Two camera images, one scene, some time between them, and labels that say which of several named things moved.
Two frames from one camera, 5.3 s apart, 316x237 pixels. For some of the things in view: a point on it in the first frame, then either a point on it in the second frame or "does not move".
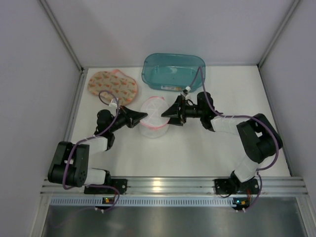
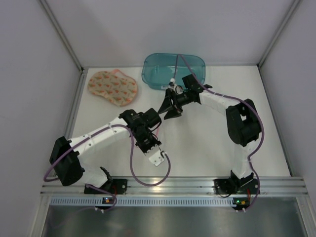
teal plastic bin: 173,72 does not move
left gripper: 131,119 → 150,146
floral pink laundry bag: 119,86 does not move
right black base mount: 234,186 does not move
